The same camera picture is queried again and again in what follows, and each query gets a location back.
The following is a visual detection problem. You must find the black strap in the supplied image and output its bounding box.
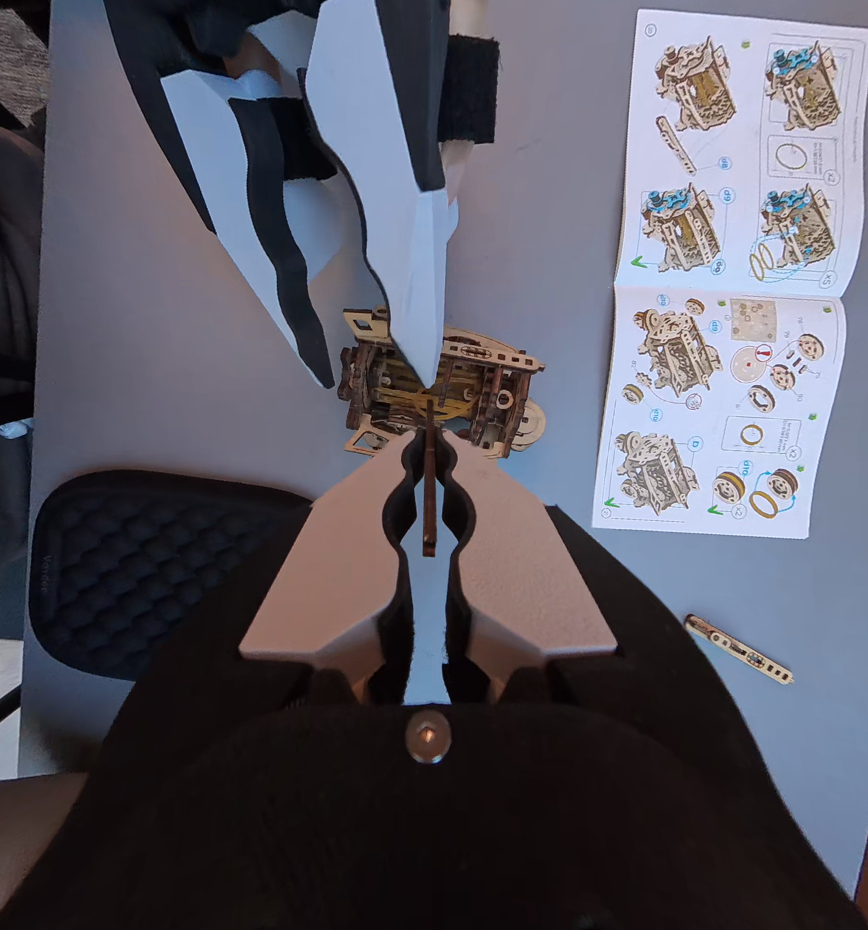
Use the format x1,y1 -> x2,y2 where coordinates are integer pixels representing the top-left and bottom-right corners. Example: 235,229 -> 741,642
0,341 -> 37,437

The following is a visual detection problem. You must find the small perforated wooden part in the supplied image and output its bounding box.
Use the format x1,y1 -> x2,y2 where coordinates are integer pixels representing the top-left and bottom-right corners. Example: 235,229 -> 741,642
684,614 -> 794,686

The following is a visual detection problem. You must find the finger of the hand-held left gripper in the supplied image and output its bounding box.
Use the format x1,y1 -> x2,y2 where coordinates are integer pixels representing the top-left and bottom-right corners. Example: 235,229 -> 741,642
122,40 -> 338,391
302,0 -> 458,391

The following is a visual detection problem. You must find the long thin wooden strip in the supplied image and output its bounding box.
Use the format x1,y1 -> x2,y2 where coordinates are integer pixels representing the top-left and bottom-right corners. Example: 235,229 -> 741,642
419,403 -> 440,559

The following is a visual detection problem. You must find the wooden mechanical model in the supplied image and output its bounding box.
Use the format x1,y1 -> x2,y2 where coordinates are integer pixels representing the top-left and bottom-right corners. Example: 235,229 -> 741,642
338,305 -> 551,460

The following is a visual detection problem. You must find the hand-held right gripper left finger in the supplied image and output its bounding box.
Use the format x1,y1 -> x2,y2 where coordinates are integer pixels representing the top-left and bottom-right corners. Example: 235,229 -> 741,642
238,430 -> 422,702

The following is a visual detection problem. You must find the model instruction booklet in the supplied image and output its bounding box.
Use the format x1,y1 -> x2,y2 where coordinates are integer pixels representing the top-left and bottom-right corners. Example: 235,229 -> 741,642
591,9 -> 868,540

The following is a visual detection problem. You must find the person's clothing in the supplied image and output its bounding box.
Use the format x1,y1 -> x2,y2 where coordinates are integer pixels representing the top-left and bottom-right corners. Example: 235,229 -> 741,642
0,116 -> 46,437

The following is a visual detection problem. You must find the black honeycomb cushion pad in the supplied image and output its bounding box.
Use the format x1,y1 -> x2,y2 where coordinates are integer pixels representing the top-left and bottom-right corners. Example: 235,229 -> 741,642
31,468 -> 315,684

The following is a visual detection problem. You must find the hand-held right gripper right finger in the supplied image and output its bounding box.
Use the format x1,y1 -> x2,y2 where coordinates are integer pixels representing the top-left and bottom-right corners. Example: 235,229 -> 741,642
437,430 -> 620,702

